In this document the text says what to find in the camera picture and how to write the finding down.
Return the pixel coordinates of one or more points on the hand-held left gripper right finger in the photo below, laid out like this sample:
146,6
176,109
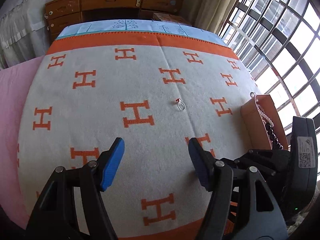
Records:
200,166

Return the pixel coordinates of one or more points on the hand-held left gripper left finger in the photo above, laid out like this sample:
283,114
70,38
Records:
112,166

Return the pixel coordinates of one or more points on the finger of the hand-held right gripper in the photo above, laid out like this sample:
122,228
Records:
267,153
247,162

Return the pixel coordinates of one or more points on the pink box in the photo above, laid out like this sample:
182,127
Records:
252,125

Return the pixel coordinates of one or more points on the orange and grey printed blanket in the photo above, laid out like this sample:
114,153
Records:
100,92

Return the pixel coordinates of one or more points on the pink bedsheet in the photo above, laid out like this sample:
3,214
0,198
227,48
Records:
12,117

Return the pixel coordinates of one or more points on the window with metal bars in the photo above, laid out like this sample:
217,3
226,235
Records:
272,32

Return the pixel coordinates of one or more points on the light blue printed sheet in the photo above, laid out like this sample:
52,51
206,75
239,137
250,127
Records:
105,26

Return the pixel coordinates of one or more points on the beige curtain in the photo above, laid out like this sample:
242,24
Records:
212,5

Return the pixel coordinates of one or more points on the wooden desk with drawers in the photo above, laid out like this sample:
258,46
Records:
110,0

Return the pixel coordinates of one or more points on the white lace furniture cover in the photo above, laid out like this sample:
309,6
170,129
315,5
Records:
22,25

